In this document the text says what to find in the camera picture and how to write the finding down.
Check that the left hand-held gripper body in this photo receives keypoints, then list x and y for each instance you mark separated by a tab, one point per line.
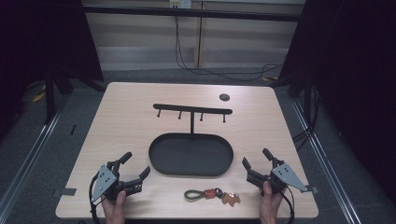
104	182

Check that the black key rack with tray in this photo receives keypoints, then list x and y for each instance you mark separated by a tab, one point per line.
190	154

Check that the dark curtain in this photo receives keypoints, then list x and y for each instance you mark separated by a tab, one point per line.
37	46
351	77

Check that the person's left hand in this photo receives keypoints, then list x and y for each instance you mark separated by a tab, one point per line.
114	209

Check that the yellow scrap on floor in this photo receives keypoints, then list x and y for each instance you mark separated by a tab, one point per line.
39	97

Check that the black horizontal bar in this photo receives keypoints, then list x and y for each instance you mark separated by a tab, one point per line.
186	13

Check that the person's right hand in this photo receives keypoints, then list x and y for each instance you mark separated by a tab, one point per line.
270	205

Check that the black round table cap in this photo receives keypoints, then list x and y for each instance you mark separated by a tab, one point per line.
224	97

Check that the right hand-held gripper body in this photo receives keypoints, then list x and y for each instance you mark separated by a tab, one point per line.
280	179

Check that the metal floor rail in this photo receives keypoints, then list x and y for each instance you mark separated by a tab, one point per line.
327	168
28	157

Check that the white wall socket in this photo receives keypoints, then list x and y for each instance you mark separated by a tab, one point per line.
180	3

